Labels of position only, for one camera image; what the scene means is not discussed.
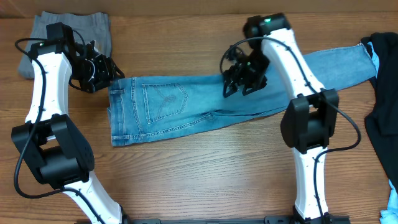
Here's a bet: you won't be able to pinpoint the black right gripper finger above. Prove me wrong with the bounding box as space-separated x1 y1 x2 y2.
242 76 267 96
223 82 239 98

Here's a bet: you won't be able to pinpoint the blue denim jeans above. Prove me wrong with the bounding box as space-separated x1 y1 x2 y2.
108 44 376 146

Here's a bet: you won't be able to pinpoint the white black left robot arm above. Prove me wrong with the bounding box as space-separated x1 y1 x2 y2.
11 22 131 223

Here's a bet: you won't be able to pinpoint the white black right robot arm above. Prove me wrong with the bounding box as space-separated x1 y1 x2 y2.
222 13 339 223

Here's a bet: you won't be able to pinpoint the folded grey shorts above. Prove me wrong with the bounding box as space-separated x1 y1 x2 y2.
17 11 112 80

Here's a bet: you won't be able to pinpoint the light blue cloth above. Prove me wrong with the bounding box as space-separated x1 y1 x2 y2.
367 42 380 78

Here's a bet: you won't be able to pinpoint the black garment pile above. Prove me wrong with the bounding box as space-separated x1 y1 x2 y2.
361 32 397 188

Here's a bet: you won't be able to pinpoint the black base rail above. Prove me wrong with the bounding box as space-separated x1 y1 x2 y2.
131 215 351 224

